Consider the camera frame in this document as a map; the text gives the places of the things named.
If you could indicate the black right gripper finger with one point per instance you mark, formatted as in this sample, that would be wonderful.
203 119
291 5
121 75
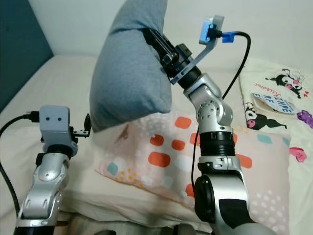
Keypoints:
149 35

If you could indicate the grey pillow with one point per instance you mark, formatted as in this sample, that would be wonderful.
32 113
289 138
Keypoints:
127 73

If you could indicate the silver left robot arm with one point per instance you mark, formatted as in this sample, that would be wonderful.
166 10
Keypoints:
44 186

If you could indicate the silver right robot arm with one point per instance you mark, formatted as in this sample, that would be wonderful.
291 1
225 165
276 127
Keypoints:
215 112

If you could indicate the pink patterned pillow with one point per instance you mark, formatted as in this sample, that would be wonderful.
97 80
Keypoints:
156 156

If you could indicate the white sheeted bed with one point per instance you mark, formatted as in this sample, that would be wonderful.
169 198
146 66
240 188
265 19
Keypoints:
58 83

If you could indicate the dark teal headboard panel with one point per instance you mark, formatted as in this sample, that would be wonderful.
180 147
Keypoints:
19 49

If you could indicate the cream cartoon print blanket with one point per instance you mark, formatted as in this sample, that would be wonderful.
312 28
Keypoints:
283 81

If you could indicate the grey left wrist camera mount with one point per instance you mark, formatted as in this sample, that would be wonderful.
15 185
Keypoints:
56 125

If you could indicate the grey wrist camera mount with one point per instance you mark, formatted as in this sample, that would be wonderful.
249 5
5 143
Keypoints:
210 32
56 125

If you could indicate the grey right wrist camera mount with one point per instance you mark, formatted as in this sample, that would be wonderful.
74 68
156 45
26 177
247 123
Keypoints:
210 32

